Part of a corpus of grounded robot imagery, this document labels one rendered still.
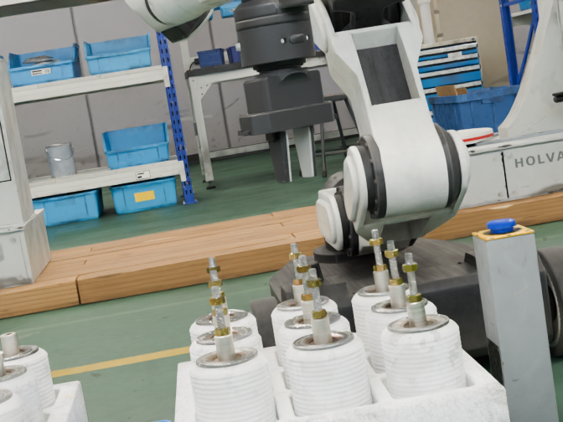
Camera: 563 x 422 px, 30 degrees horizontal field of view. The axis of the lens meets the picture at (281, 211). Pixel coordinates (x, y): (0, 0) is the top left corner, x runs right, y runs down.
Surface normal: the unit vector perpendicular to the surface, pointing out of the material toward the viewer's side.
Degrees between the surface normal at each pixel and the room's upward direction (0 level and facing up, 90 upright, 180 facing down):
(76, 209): 93
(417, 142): 51
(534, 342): 90
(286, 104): 90
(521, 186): 90
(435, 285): 46
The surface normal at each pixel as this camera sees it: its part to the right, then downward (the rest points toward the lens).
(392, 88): 0.03, -0.37
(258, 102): -0.81, 0.19
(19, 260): 0.11, 0.10
